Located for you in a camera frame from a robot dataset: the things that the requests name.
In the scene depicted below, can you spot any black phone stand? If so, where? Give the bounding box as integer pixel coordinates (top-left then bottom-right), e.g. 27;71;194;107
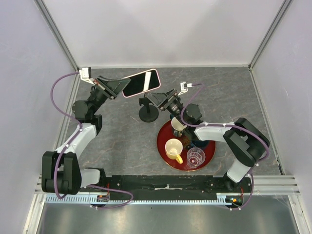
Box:
138;96;159;123

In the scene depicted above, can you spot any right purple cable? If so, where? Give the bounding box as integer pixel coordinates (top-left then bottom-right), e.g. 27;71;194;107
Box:
180;83;271;212

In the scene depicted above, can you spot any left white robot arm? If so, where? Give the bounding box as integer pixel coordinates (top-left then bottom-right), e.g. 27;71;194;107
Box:
41;76;130;199

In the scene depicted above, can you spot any red round tray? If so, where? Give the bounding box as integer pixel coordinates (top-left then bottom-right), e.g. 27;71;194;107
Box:
156;121;215;172

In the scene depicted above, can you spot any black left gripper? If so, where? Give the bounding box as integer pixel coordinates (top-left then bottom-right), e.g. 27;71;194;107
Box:
88;75;131;116

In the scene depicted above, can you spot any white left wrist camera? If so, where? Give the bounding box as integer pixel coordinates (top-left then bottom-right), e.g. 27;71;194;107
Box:
79;67;94;84

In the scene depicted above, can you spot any purple cable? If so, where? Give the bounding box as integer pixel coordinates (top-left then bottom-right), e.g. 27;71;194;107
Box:
50;71;134;211
180;83;271;212

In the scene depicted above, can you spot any aluminium frame rail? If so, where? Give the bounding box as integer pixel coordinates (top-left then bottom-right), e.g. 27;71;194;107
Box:
34;0;79;71

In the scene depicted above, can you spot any blue mug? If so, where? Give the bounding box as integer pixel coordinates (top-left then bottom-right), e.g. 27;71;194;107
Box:
191;140;209;150

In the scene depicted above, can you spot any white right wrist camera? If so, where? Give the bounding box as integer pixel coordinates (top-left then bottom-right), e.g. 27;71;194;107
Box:
180;82;192;94

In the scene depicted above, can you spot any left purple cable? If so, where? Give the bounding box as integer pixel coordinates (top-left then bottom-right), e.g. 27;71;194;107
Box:
50;71;134;211

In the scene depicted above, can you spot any pink smartphone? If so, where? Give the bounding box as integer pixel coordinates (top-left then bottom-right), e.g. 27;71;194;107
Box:
122;68;161;98

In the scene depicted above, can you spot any blue slotted cable duct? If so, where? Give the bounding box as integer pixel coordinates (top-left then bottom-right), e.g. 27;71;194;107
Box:
45;194;243;205

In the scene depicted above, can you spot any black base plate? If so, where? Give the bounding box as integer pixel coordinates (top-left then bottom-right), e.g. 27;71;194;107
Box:
79;174;252;203

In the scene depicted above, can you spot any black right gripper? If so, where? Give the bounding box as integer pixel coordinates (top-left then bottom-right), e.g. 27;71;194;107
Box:
145;88;187;126

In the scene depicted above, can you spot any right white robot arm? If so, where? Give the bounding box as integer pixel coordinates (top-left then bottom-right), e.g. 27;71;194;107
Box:
144;89;270;192

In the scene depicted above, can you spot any clear glass tumbler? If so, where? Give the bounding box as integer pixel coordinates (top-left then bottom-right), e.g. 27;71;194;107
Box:
187;147;206;169

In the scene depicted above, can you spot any green mug white inside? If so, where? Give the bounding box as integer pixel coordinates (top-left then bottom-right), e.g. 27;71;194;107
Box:
171;117;187;137

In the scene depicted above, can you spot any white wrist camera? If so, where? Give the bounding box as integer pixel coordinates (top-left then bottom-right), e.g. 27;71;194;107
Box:
180;82;192;94
79;67;94;84

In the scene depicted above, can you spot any yellow mug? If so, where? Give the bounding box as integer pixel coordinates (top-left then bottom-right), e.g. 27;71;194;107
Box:
165;138;183;164

